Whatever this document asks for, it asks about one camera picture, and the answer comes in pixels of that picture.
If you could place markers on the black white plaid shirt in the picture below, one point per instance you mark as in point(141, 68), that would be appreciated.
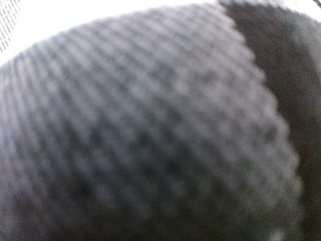
point(199, 122)

